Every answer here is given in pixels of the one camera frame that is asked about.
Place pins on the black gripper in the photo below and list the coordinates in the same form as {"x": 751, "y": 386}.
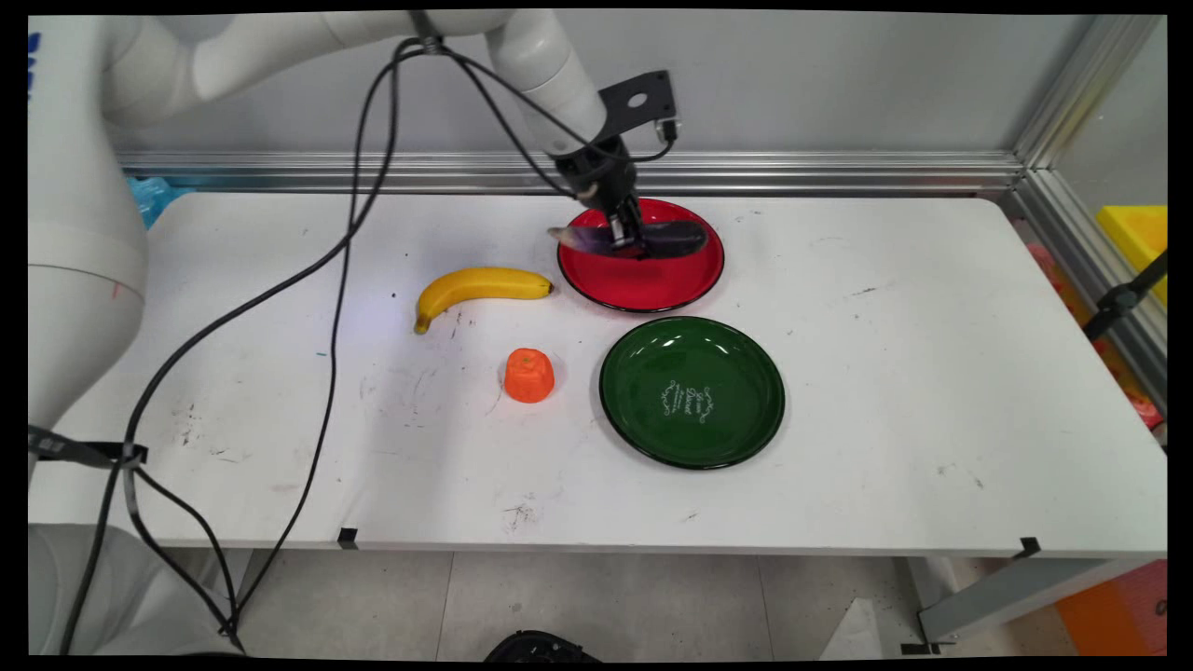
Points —
{"x": 596, "y": 168}

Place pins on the purple eggplant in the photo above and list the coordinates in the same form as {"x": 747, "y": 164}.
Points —
{"x": 676, "y": 240}

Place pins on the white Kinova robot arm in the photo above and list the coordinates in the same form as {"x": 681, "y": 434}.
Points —
{"x": 112, "y": 186}

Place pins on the red enamel plate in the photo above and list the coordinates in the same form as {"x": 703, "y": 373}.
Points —
{"x": 643, "y": 275}

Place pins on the yellow banana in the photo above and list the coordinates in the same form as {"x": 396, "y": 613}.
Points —
{"x": 475, "y": 285}

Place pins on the green enamel plate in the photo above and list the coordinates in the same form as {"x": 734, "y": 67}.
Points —
{"x": 692, "y": 391}

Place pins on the orange carrot stub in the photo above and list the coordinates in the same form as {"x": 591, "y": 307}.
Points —
{"x": 529, "y": 376}

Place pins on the black tape marker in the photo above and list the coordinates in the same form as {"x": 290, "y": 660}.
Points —
{"x": 1029, "y": 547}
{"x": 348, "y": 538}

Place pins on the black round object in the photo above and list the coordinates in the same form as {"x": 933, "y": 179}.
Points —
{"x": 539, "y": 647}

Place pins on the blue bubble wrap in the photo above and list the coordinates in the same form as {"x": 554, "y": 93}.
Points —
{"x": 149, "y": 196}

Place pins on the black clamp stand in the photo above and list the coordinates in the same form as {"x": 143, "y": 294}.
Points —
{"x": 1123, "y": 298}

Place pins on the yellow plastic box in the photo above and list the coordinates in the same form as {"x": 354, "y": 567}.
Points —
{"x": 1139, "y": 244}

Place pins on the grey table support beam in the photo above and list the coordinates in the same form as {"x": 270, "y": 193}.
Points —
{"x": 1011, "y": 596}

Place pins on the orange box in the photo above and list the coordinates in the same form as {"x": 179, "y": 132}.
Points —
{"x": 1114, "y": 610}

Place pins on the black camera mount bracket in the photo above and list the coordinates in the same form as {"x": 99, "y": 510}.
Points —
{"x": 639, "y": 101}

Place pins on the horizontal aluminium frame rail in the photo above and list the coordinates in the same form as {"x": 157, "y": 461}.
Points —
{"x": 839, "y": 172}

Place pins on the angled aluminium frame rail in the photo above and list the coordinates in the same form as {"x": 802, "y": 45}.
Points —
{"x": 1086, "y": 186}

